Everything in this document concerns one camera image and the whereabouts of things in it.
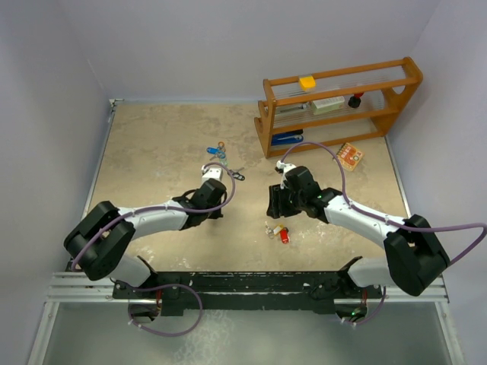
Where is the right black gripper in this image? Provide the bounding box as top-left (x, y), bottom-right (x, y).
top-left (267, 182), bottom-right (305, 219)

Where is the key with yellow tag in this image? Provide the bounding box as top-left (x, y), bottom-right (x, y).
top-left (265, 222), bottom-right (285, 239)

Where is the key with black tag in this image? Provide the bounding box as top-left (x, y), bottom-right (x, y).
top-left (233, 167), bottom-right (246, 181)

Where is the key with red tag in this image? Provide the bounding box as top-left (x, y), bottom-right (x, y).
top-left (279, 227), bottom-right (290, 244)

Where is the key with blue tag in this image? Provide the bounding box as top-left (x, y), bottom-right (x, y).
top-left (206, 147), bottom-right (221, 155)

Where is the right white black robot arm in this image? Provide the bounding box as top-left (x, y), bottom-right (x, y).
top-left (266, 161), bottom-right (450, 297)

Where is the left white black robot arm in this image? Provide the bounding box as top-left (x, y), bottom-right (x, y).
top-left (63, 178), bottom-right (227, 298)

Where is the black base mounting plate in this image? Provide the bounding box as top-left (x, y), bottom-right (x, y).
top-left (113, 270), bottom-right (382, 316)

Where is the white box on shelf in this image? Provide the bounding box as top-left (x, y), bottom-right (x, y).
top-left (311, 96), bottom-right (345, 115)

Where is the yellow cap container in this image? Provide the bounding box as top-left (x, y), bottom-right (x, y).
top-left (298, 75), bottom-right (316, 92)

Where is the red black bottle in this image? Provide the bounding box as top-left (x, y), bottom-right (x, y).
top-left (348, 93), bottom-right (364, 109)

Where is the wooden shelf rack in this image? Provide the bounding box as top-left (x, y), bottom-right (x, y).
top-left (254, 57), bottom-right (423, 157)

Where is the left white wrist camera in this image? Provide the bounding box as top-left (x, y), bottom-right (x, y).
top-left (201, 165), bottom-right (224, 183)

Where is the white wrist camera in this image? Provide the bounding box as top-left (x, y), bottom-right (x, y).
top-left (275, 160), bottom-right (296, 189)
top-left (201, 165), bottom-right (224, 183)

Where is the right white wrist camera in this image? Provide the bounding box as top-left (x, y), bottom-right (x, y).
top-left (275, 160), bottom-right (296, 189)

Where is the blue handled tool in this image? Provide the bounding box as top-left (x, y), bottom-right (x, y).
top-left (271, 129), bottom-right (304, 146)

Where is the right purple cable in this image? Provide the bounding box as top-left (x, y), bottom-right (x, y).
top-left (281, 141), bottom-right (487, 328)

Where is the purple cable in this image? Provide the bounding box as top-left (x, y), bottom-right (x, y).
top-left (70, 163), bottom-right (237, 336)
top-left (281, 141), bottom-right (487, 328)

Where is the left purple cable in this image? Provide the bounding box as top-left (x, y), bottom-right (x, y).
top-left (70, 163), bottom-right (237, 336)

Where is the aluminium rail frame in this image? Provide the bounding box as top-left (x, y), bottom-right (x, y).
top-left (64, 104), bottom-right (448, 316)

